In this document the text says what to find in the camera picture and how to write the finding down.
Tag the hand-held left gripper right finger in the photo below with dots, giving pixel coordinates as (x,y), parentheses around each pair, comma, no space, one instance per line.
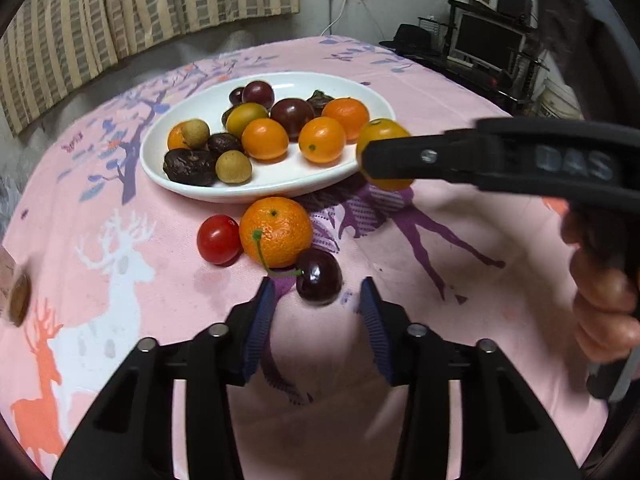
(375,330)

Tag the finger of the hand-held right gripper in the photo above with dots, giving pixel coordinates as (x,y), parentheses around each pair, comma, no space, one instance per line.
(395,158)

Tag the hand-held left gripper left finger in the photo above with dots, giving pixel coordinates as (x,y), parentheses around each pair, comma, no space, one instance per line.
(261,325)

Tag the yellow-orange kumquat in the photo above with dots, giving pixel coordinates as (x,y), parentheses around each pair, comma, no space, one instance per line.
(382,132)

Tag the large orange tangerine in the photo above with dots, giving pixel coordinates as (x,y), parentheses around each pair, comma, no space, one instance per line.
(346,117)

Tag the dark cherry with green stem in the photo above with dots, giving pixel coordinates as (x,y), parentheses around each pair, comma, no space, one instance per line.
(320,277)

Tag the smooth orange kumquat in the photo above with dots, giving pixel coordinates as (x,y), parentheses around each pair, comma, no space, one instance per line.
(265,139)
(321,140)

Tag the white oval plate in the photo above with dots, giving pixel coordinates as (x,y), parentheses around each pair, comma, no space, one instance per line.
(300,180)

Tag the dark red plum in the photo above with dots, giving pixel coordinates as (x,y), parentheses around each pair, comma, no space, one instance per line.
(259,94)
(292,117)

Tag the greenish yellow orange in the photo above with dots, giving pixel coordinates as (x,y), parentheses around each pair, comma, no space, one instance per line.
(246,117)

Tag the tan longan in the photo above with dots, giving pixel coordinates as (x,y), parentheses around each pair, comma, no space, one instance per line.
(196,132)
(234,166)

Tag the small orange tangerine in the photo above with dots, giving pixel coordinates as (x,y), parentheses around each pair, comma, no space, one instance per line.
(174,137)

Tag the person's right hand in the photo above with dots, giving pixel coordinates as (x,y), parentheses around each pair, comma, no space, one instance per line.
(600,310)

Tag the white plastic bucket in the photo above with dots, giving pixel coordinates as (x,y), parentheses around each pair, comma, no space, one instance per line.
(557,100)

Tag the red cherry tomato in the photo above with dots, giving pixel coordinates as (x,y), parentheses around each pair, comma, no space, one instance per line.
(218,239)

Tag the pitted orange tangerine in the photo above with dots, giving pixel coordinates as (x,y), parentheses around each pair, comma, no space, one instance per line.
(280,225)

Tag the pink printed tablecloth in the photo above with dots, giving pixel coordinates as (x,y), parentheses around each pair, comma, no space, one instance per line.
(150,285)

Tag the black hat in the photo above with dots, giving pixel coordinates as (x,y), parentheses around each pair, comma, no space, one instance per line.
(412,40)

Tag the black computer monitor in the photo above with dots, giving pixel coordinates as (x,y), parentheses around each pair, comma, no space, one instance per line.
(482,40)

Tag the small dark cherry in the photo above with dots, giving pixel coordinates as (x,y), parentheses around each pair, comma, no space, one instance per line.
(236,96)

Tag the large dark wrinkled date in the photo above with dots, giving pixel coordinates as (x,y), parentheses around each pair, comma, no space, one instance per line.
(189,167)

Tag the brown round object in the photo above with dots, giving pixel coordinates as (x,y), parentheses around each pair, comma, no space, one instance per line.
(20,297)

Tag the striped beige curtain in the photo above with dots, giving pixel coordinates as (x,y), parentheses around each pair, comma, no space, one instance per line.
(150,0)

